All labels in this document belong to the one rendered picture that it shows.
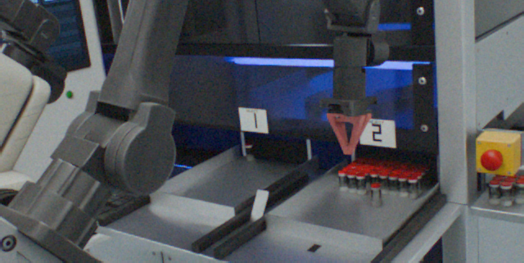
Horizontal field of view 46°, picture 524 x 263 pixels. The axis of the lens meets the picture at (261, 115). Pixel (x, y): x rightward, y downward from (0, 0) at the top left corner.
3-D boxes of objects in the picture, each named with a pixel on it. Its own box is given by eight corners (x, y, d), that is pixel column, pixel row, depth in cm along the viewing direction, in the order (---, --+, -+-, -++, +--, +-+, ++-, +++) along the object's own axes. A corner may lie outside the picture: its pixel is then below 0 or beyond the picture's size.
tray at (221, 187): (239, 156, 171) (237, 144, 170) (318, 168, 156) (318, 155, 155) (151, 203, 145) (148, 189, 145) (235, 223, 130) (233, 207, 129)
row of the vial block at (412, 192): (346, 183, 143) (345, 165, 142) (420, 196, 132) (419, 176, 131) (342, 188, 141) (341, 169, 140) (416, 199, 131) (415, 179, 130)
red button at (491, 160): (485, 164, 121) (485, 145, 120) (506, 167, 119) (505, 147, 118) (478, 171, 118) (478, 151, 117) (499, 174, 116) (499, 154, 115)
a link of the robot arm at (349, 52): (327, 33, 106) (357, 32, 102) (347, 33, 111) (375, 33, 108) (327, 72, 107) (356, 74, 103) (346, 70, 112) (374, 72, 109)
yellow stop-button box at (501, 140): (486, 160, 127) (486, 127, 125) (523, 165, 123) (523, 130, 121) (475, 173, 122) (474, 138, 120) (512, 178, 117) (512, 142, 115)
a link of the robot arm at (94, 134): (40, 169, 64) (72, 181, 61) (96, 93, 68) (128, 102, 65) (91, 210, 71) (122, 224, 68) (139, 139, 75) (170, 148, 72)
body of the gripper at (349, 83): (378, 107, 110) (379, 65, 109) (352, 112, 102) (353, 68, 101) (345, 105, 114) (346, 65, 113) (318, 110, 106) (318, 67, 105)
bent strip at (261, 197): (260, 214, 133) (258, 188, 131) (272, 216, 131) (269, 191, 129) (219, 242, 122) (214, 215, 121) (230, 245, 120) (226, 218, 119)
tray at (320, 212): (346, 172, 151) (345, 158, 150) (450, 187, 135) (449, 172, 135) (266, 229, 125) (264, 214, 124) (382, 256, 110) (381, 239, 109)
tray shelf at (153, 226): (226, 160, 175) (225, 154, 174) (472, 198, 133) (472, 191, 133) (92, 231, 138) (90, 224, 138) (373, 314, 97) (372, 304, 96)
